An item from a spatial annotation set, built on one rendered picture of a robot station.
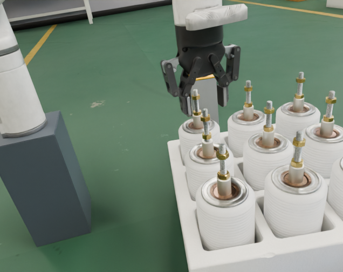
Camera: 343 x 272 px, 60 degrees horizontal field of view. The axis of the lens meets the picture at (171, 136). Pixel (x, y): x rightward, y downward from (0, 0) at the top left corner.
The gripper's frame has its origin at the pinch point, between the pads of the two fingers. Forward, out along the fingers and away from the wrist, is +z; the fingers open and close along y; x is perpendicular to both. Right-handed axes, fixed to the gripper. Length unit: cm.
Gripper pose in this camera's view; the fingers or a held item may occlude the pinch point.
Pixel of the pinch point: (204, 103)
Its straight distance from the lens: 53.9
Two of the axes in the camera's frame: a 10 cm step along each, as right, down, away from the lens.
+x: 3.6, 4.2, -8.3
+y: -9.2, 2.8, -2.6
